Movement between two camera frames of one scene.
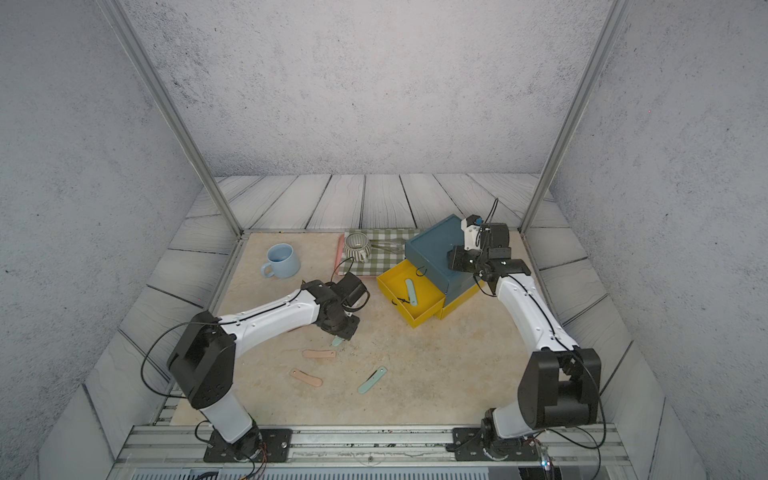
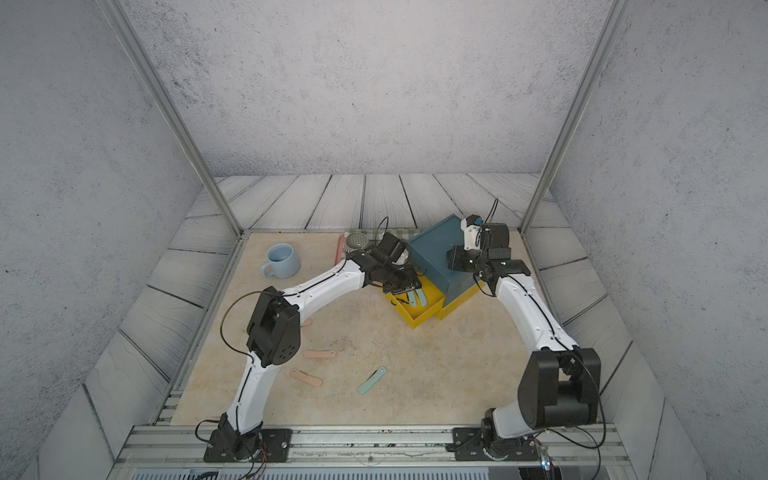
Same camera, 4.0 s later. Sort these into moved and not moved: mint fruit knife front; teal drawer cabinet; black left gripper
Moved: black left gripper
Not moved: teal drawer cabinet; mint fruit knife front
